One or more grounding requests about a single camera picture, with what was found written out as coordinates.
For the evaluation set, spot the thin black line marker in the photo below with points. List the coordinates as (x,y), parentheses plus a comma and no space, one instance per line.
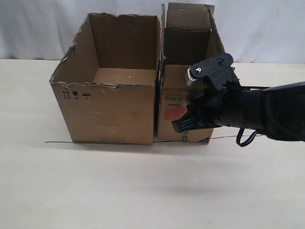
(154,142)

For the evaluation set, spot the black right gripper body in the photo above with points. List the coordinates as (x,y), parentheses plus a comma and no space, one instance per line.
(214,109)

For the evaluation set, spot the large torn cardboard box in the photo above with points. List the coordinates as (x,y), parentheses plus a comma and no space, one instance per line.
(105,84)

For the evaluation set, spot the white backdrop curtain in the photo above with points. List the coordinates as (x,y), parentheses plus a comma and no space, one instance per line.
(251,30)

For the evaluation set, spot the cardboard box with red print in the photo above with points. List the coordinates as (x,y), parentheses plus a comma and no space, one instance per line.
(189,36)

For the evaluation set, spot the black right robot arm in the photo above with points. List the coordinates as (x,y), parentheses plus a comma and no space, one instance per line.
(276,112)

